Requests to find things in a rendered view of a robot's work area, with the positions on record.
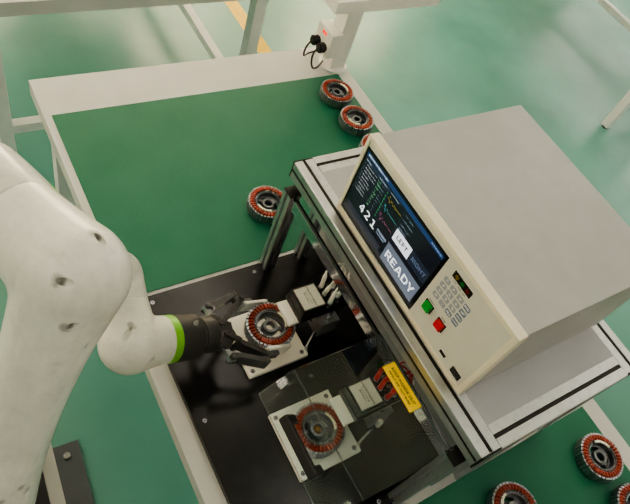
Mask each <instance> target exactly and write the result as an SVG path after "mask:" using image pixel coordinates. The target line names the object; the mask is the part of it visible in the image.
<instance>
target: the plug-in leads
mask: <svg viewBox="0 0 630 504"><path fill-rule="evenodd" d="M337 264H338V265H339V264H340V265H342V267H341V270H342V271H344V272H343V273H344V275H345V277H346V278H348V279H347V280H348V281H349V278H350V272H349V271H348V270H347V267H346V270H345V267H344V265H345V264H344V263H343V264H342V263H337ZM327 272H328V271H327V270H326V271H325V274H324V275H323V277H322V279H321V282H320V284H319V285H318V287H319V289H322V290H323V288H324V287H325V286H324V285H325V282H326V279H327ZM347 273H348V274H347ZM335 286H336V284H335V282H334V281H332V282H331V284H330V285H328V286H327V287H326V288H325V290H324V291H322V295H323V297H326V296H327V293H328V292H329V290H334V289H335ZM337 291H338V287H337V288H336V289H335V291H333V293H332V295H331V297H330V298H329V300H328V301H327V304H328V305H330V306H331V305H332V304H333V301H334V299H339V298H340V296H341V295H342V294H341V292H340V291H338V292H337Z"/></svg>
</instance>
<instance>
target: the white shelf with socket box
mask: <svg viewBox="0 0 630 504"><path fill-rule="evenodd" d="M324 2H325V3H326V4H327V5H328V7H329V8H330V9H331V10H332V12H333V13H334V14H336V17H335V20H334V22H333V20H332V19H322V20H320V22H319V25H318V29H317V32H316V34H315V35H311V37H310V41H309V42H308V43H307V45H306V46H305V48H304V51H303V56H306V55H308V54H310V53H312V56H311V61H310V64H311V68H312V69H317V68H318V67H319V66H320V67H321V68H322V69H323V70H324V71H326V72H328V73H331V74H342V73H343V72H344V71H345V70H346V63H345V62H346V60H347V57H348V54H349V52H350V49H351V46H352V44H353V41H354V38H355V36H356V33H357V30H358V28H359V25H360V22H361V20H362V17H363V14H364V12H370V11H381V10H392V9H404V8H415V7H427V6H438V5H439V3H440V0H324ZM310 43H311V44H312V45H313V46H315V45H316V49H315V50H313V51H310V52H307V53H306V54H305V51H306V49H307V47H308V45H309V44H310ZM315 52H318V53H321V54H322V55H321V56H320V57H319V60H318V64H319V65H318V66H316V67H313V65H312V60H313V56H314V54H315Z"/></svg>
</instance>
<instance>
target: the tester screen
mask: <svg viewBox="0 0 630 504"><path fill-rule="evenodd" d="M348 199H349V200H350V202H351V203H352V205H353V206H354V208H355V209H356V211H357V212H358V214H359V215H360V217H361V218H362V220H363V221H364V223H365V224H366V226H367V227H368V229H369V230H370V232H371V233H372V235H373V236H374V238H375V239H376V241H377V242H378V244H379V245H380V248H379V249H378V251H377V250H376V249H375V247H374V246H373V244H372V243H371V241H370V240H369V238H368V236H367V235H366V233H365V232H364V230H363V229H362V227H361V226H360V224H359V223H358V221H357V220H356V218H355V217H354V215H353V214H352V212H351V211H350V209H349V208H348V206H347V204H346V203H347V201H348ZM361 200H362V202H363V203H364V205H365V206H366V208H367V209H368V211H369V212H370V214H371V215H372V216H373V218H374V219H375V221H376V222H377V226H376V228H375V230H374V231H372V229H371V228H370V226H369V225H368V223H367V222H366V220H365V219H364V217H363V216H362V214H361V213H360V211H359V210H358V206H359V204H360V202H361ZM343 205H344V207H345V208H346V210H347V211H348V213H349V214H350V216H351V217H352V219H353V220H354V222H355V223H356V225H357V226H358V228H359V229H360V231H361V233H362V234H363V236H364V237H365V239H366V240H367V242H368V243H369V245H370V246H371V248H372V249H373V251H374V252H375V254H376V255H377V257H378V259H379V260H380V262H381V263H382V265H383V266H384V268H385V269H386V271H387V272H388V274H389V275H390V277H391V278H392V280H393V282H394V283H395V285H396V286H397V288H398V289H399V291H400V292H401V294H402V295H403V297H404V298H405V300H406V301H407V303H408V304H409V303H410V302H411V301H412V299H413V298H414V297H415V295H416V294H417V293H418V291H419V290H420V289H421V287H422V286H423V285H424V283H425V282H426V281H427V280H428V278H429V277H430V276H431V274H432V273H433V272H434V270H435V269H436V268H437V266H438V265H439V264H440V262H441V261H442V260H443V258H444V256H443V254H442V253H441V252H440V250H439V249H438V247H437V246H436V244H435V243H434V242H433V240H432V239H431V237H430V236H429V235H428V233H427V232H426V230H425V229H424V228H423V226H422V225H421V223H420V222H419V221H418V219H417V218H416V216H415V215H414V214H413V212H412V211H411V209H410V208H409V207H408V205H407V204H406V202H405V201H404V199H403V198H402V197H401V195H400V194H399V192H398V191H397V190H396V188H395V187H394V185H393V184H392V183H391V181H390V180H389V178H388V177H387V176H386V174H385V173H384V171H383V170H382V169H381V167H380V166H379V164H378V163H377V162H376V160H375V159H374V157H373V156H372V155H371V153H370V152H368V154H367V156H366V158H365V160H364V162H363V164H362V167H361V169H360V171H359V173H358V175H357V177H356V179H355V181H354V183H353V185H352V188H351V190H350V192H349V194H348V196H347V198H346V200H345V202H344V204H343ZM397 228H398V229H399V231H400V232H401V234H402V235H403V236H404V238H405V239H406V241H407V242H408V244H409V245H410V247H411V248H412V250H413V251H414V252H415V254H416V255H417V257H418V258H419V260H420V261H421V263H422V264H423V266H424V267H425V268H426V270H427V271H428V273H429V275H428V277H427V278H426V279H425V281H424V282H423V283H422V282H421V281H420V279H419V278H418V276H417V275H416V273H415V272H414V270H413V269H412V267H411V266H410V265H409V263H408V262H407V260H406V259H405V257H404V256H403V254H402V253H401V251H400V250H399V248H398V247H397V245H396V244H395V242H394V241H393V239H392V236H393V235H394V233H395V231H396V230H397ZM388 242H390V244H391V245H392V247H393V248H394V250H395V251H396V253H397V254H398V256H399V257H400V259H401V260H402V262H403V263H404V265H405V266H406V268H407V269H408V271H409V272H410V274H411V275H412V277H413V278H414V280H415V281H416V283H417V284H418V285H419V287H420V288H419V290H418V291H417V292H416V294H415V295H414V296H413V298H412V299H411V300H410V302H409V301H408V300H407V298H406V297H405V295H404V294H403V292H402V291H401V289H400V288H399V286H398V285H397V283H396V281H395V280H394V278H393V277H392V275H391V274H390V272H389V271H388V269H387V268H386V266H385V265H384V263H383V262H382V260H381V259H380V255H381V253H382V252H383V250H384V248H385V247H386V245H387V244H388Z"/></svg>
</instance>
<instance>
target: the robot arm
mask: <svg viewBox="0 0 630 504"><path fill-rule="evenodd" d="M0 279H1V280H2V281H3V283H4V284H5V287H6V290H7V303H6V309H5V314H4V318H3V323H2V327H1V332H0V504H35V502H36V498H37V493H38V488H39V483H40V479H41V474H42V470H43V466H44V463H45V459H46V456H47V452H48V449H49V446H50V443H51V440H52V437H53V435H54V432H55V429H56V426H57V424H58V421H59V419H60V416H61V414H62V412H63V409H64V407H65V405H66V402H67V400H68V398H69V396H70V394H71V391H72V389H73V387H74V385H75V383H76V381H77V379H78V377H79V375H80V373H81V371H82V369H83V368H84V366H85V364H86V362H87V360H88V358H89V357H90V355H91V353H92V351H93V349H94V348H95V346H96V344H97V349H98V354H99V357H100V359H101V361H102V362H103V364H104V365H105V366H106V367H107V368H108V369H110V370H111V371H113V372H115V373H117V374H120V375H136V374H139V373H142V372H144V371H146V370H148V369H151V368H154V367H157V366H161V365H166V364H172V363H178V362H184V361H190V360H196V359H199V358H200V357H201V356H202V355H203V354H207V353H212V352H216V351H220V352H224V354H225V356H226V358H227V359H226V360H225V363H226V364H227V365H230V364H240V365H246V366H251V367H257V368H262V369H264V368H266V367H267V366H268V365H269V364H270V363H271V359H272V358H276V357H277V356H278V355H279V354H282V353H285V352H286V351H287V350H288V349H289V348H290V347H291V344H290V343H288V344H281V345H274V346H267V347H266V348H265V349H264V348H261V347H259V346H257V345H254V344H252V343H250V342H247V341H245V340H243V339H242V337H240V336H238V335H236V333H235V331H234V330H233V328H232V325H231V323H230V322H228V319H229V318H230V317H231V315H232V314H233V313H234V312H235V310H236V309H237V310H238V311H246V310H251V309H252V308H253V307H254V306H255V305H257V304H258V305H259V304H260V303H264V302H266V303H267V302H268V301H267V299H261V300H252V299H251V298H244V297H243V296H240V297H239V298H238V297H237V293H236V292H235V291H233V292H231V293H229V294H227V295H225V296H224V297H222V298H220V299H218V300H216V301H214V302H207V303H206V304H205V305H204V306H203V307H202V308H201V310H200V311H201V313H203V314H205V315H206V316H198V315H197V314H195V313H181V314H170V315H159V316H156V315H154V314H153V313H152V309H151V306H150V303H149V300H148V295H147V290H146V285H145V280H144V273H143V269H142V266H141V264H140V262H139V261H138V260H137V258H136V257H135V256H134V255H132V254H131V253H129V252H127V250H126V248H125V246H124V244H123V243H122V242H121V240H120V239H119V238H118V237H117V236H116V235H115V234H114V233H113V232H112V231H111V230H109V229H108V228H106V227H105V226H103V225H102V224H100V223H99V222H97V221H96V220H94V219H93V218H91V217H90V216H88V215H87V214H85V213H84V212H83V211H81V210H80V209H79V208H77V207H76V206H74V205H73V204H72V203H71V202H69V201H68V200H67V199H65V198H64V197H63V196H62V195H61V194H60V193H59V192H58V191H57V190H56V189H55V188H54V187H53V186H52V185H51V184H50V183H49V182H48V181H47V180H46V179H45V178H44V177H43V176H42V175H41V174H40V173H39V172H38V171H37V170H36V169H35V168H34V167H32V166H31V165H30V164H29V163H28V162H27V161H26V160H25V159H24V158H22V157H21V156H20V155H19V154H18V153H17V152H16V151H14V150H13V149H12V148H10V147H9V146H7V145H5V144H4V143H2V142H0ZM230 302H231V303H232V304H233V305H232V306H231V307H230V308H229V310H228V311H227V312H226V313H225V314H224V316H223V317H222V318H221V317H219V316H217V315H215V314H212V313H213V312H214V311H216V310H217V309H219V308H221V307H223V306H225V305H226V304H228V303H230ZM234 341H235V342H234ZM233 342H234V343H233ZM231 350H232V351H231ZM235 350H237V351H239V352H237V351H235Z"/></svg>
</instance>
